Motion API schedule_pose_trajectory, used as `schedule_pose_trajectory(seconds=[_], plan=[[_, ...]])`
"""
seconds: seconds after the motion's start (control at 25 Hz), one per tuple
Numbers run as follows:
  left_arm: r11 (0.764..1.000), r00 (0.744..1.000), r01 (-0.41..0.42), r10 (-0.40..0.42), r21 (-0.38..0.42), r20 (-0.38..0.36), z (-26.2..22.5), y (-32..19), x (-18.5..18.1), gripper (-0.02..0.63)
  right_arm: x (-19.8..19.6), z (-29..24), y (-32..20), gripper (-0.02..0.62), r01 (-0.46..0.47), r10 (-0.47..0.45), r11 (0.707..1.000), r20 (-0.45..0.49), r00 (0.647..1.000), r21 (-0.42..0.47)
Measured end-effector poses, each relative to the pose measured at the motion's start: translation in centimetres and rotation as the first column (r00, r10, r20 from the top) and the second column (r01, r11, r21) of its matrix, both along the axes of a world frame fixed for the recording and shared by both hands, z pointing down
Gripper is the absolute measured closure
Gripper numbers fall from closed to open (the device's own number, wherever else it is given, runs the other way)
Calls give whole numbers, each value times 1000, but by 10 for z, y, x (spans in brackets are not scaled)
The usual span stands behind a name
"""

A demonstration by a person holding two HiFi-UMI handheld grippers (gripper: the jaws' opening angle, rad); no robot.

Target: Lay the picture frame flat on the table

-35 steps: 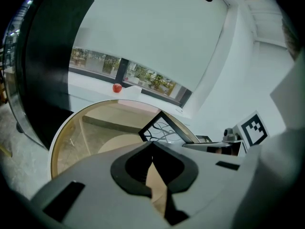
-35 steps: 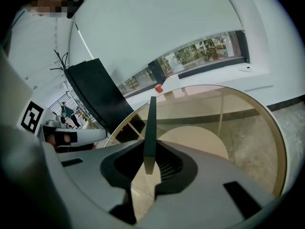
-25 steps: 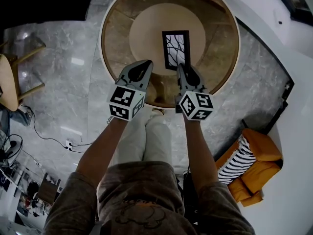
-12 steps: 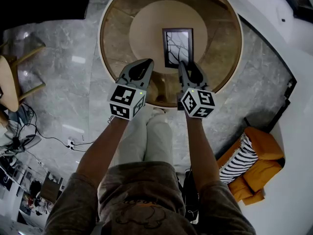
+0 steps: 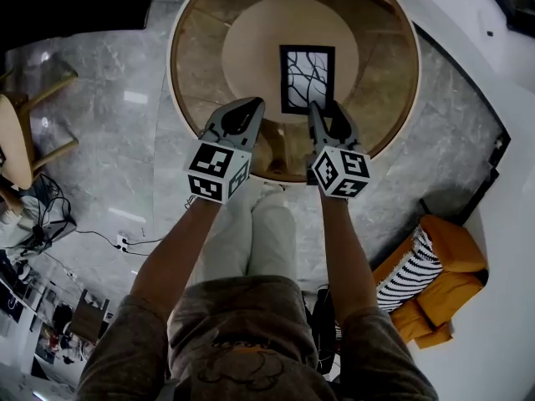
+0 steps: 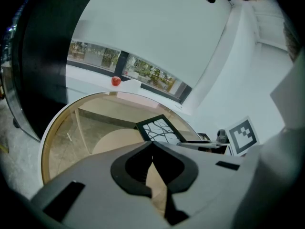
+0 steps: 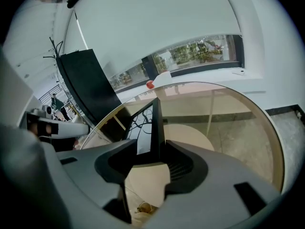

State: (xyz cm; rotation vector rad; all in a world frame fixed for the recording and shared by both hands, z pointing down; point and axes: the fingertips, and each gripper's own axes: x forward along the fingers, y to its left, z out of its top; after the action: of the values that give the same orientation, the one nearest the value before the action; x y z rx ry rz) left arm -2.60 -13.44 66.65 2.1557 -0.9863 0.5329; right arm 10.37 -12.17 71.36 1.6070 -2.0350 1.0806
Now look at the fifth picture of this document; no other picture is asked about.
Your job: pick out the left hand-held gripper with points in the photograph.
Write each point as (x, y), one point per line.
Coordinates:
(213, 169)

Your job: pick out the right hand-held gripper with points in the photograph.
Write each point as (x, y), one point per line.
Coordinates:
(342, 174)

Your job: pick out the black picture frame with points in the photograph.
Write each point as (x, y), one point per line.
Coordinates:
(307, 77)

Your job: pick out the person's right forearm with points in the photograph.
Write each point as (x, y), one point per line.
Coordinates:
(347, 257)

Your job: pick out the person's left forearm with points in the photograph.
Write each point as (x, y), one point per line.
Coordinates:
(175, 257)

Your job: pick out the round wooden table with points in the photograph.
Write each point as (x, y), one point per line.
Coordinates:
(251, 36)

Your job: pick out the person's white trousers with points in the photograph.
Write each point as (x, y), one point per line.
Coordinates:
(267, 240)

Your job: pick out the black white striped blanket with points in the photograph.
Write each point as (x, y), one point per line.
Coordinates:
(407, 274)

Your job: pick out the white power strip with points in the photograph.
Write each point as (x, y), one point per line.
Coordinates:
(122, 242)

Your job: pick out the orange armchair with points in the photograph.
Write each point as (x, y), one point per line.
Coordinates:
(451, 290)

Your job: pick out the black cabinet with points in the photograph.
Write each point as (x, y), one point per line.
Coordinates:
(75, 2)

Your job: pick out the brown printed t-shirt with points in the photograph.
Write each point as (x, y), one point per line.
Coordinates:
(251, 328)

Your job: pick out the wooden side table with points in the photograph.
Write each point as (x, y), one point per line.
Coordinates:
(14, 140)

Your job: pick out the small white plug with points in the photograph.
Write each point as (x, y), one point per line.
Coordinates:
(72, 275)

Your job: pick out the brown wooden stool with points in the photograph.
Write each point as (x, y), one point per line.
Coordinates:
(88, 316)

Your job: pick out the grey white fabric bundle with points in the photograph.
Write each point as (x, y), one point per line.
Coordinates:
(14, 228)

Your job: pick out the cluttered storage shelf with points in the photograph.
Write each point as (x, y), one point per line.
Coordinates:
(42, 328)

